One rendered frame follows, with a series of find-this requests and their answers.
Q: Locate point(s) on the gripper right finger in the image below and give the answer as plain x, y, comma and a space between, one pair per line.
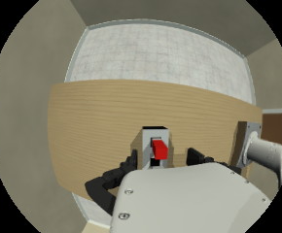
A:
194, 157

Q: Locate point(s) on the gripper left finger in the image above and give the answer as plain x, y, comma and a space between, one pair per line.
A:
97, 188

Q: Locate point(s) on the red and grey pin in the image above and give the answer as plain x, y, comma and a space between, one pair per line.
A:
159, 148

